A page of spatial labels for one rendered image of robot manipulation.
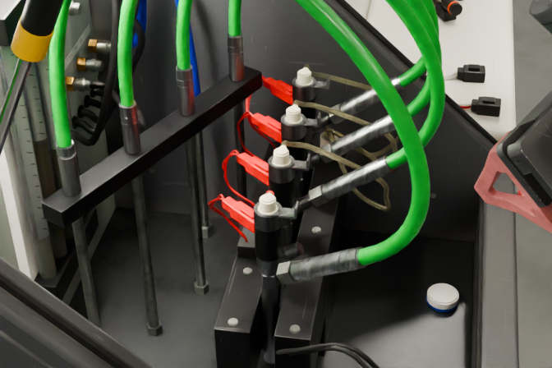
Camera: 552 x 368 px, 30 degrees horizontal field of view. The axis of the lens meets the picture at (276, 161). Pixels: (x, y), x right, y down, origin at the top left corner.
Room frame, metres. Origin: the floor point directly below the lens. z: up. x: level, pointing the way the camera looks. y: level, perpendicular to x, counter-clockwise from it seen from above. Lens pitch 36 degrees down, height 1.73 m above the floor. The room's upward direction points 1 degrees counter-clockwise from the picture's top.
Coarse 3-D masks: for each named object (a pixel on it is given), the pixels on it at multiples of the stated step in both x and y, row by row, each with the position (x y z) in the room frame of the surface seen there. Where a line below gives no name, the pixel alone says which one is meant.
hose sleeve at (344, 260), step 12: (336, 252) 0.67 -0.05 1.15; (348, 252) 0.65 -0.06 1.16; (300, 264) 0.68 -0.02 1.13; (312, 264) 0.67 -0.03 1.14; (324, 264) 0.66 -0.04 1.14; (336, 264) 0.65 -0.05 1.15; (348, 264) 0.65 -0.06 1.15; (360, 264) 0.64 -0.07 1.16; (300, 276) 0.67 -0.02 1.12; (312, 276) 0.67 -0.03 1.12
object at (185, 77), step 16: (416, 0) 0.92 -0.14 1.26; (432, 32) 0.92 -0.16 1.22; (192, 80) 0.97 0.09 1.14; (192, 96) 0.96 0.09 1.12; (192, 112) 0.96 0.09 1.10; (416, 112) 0.92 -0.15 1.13; (368, 128) 0.93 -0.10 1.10; (384, 128) 0.92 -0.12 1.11; (336, 144) 0.93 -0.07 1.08; (352, 144) 0.93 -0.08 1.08
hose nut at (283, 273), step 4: (296, 260) 0.69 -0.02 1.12; (280, 264) 0.69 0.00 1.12; (284, 264) 0.69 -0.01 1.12; (288, 264) 0.69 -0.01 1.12; (280, 268) 0.69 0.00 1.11; (284, 268) 0.69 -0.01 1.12; (288, 268) 0.68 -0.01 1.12; (280, 272) 0.68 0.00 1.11; (284, 272) 0.68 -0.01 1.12; (288, 272) 0.68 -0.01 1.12; (280, 276) 0.68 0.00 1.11; (284, 276) 0.68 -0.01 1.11; (288, 276) 0.68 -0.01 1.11; (280, 280) 0.68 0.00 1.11; (284, 280) 0.68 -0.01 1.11; (288, 280) 0.68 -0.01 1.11; (292, 280) 0.68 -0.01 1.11; (296, 280) 0.68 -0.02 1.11
